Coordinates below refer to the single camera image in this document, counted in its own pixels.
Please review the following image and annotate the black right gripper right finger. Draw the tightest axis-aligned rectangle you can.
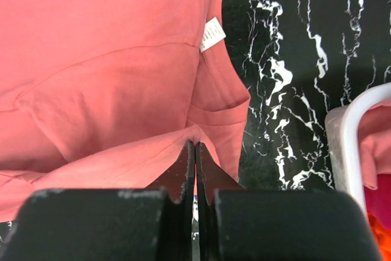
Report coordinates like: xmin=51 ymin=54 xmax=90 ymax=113
xmin=195 ymin=143 xmax=381 ymax=260

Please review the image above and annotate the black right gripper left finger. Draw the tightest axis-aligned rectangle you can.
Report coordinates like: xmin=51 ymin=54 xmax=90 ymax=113
xmin=1 ymin=142 xmax=194 ymax=260

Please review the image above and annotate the salmon pink t shirt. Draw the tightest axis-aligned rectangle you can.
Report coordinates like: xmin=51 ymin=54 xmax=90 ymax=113
xmin=1 ymin=0 xmax=250 ymax=222

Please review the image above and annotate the magenta t shirt in basket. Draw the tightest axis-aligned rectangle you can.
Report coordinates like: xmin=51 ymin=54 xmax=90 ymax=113
xmin=364 ymin=174 xmax=390 ymax=222

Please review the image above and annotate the white plastic laundry basket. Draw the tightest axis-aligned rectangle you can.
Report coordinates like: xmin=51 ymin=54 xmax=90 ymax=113
xmin=325 ymin=83 xmax=390 ymax=211

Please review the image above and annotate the orange t shirt in basket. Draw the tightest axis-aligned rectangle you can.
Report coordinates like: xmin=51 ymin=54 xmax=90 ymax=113
xmin=367 ymin=212 xmax=391 ymax=261

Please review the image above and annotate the dusty pink t shirt in basket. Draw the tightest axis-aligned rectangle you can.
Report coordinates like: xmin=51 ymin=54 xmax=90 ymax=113
xmin=358 ymin=99 xmax=390 ymax=190

